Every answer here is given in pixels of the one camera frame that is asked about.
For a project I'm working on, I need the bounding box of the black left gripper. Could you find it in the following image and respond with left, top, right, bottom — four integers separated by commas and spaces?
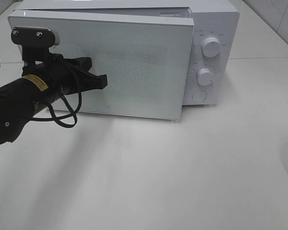
22, 46, 108, 103

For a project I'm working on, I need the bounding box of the round white door button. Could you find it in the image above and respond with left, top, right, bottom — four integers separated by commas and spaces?
192, 90, 207, 103

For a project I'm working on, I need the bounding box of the white microwave knob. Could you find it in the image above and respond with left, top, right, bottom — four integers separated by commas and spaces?
196, 68, 214, 86
200, 35, 221, 58

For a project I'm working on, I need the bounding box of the white microwave door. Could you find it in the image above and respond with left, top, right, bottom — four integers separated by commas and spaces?
8, 10, 194, 120

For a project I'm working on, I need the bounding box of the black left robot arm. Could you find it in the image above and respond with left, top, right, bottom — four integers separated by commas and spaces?
0, 46, 108, 145

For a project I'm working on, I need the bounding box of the white microwave oven body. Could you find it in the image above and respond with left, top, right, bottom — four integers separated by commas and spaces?
8, 0, 240, 105

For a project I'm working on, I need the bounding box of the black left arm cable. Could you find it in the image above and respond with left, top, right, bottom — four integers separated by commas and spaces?
0, 45, 83, 129

